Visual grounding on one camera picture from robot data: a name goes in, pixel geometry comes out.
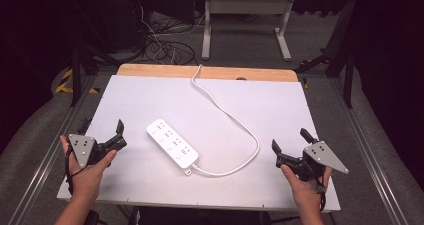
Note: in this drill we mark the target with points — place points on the black metal stand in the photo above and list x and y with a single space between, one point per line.
346 68
76 75

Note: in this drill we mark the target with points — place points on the yellow black hazard tape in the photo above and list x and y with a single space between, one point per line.
66 83

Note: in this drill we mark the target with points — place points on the white power strip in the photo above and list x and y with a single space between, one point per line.
171 143

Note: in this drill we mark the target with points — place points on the white metal desk frame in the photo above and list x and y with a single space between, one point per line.
245 5

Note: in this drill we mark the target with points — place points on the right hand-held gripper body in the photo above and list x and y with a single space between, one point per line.
321 156

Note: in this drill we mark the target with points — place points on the person's left hand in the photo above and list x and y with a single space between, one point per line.
88 176

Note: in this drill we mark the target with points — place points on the person's right hand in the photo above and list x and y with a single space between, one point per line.
305 190

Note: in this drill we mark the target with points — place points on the white table cover board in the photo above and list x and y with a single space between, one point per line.
206 185

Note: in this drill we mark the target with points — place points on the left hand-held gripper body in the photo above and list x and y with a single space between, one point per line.
82 147

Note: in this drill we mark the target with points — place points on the aluminium floor rail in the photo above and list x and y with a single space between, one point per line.
50 155
366 151

